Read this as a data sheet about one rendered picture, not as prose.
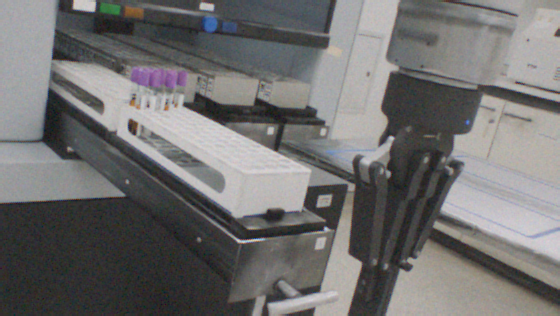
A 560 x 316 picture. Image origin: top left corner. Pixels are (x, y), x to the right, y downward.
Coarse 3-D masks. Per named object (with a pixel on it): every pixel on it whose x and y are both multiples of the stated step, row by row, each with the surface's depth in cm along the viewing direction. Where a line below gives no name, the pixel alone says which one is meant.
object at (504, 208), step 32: (320, 160) 91; (480, 160) 113; (480, 192) 89; (512, 192) 92; (544, 192) 97; (448, 224) 75; (480, 224) 73; (512, 224) 75; (544, 224) 78; (544, 256) 66
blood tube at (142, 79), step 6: (144, 72) 77; (138, 78) 77; (144, 78) 77; (138, 84) 77; (144, 84) 77; (138, 90) 78; (144, 90) 78; (138, 96) 78; (144, 96) 78; (138, 102) 78; (144, 102) 79; (138, 108) 79; (132, 126) 80; (138, 126) 80; (132, 132) 80; (138, 132) 80
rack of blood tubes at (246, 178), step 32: (160, 128) 73; (192, 128) 74; (224, 128) 78; (160, 160) 73; (192, 160) 79; (224, 160) 62; (256, 160) 66; (288, 160) 68; (224, 192) 62; (256, 192) 61; (288, 192) 64
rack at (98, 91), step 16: (64, 64) 104; (80, 64) 107; (96, 64) 110; (64, 80) 109; (80, 80) 93; (96, 80) 95; (112, 80) 97; (128, 80) 100; (64, 96) 99; (80, 96) 99; (96, 96) 88; (112, 96) 84; (128, 96) 87; (96, 112) 89; (112, 112) 84; (112, 128) 85
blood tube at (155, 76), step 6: (150, 72) 78; (156, 72) 78; (150, 78) 78; (156, 78) 78; (150, 84) 78; (156, 84) 78; (150, 90) 79; (156, 90) 79; (150, 96) 79; (156, 96) 79; (150, 102) 79; (156, 102) 80; (150, 108) 80; (144, 126) 81; (144, 132) 81; (150, 132) 81
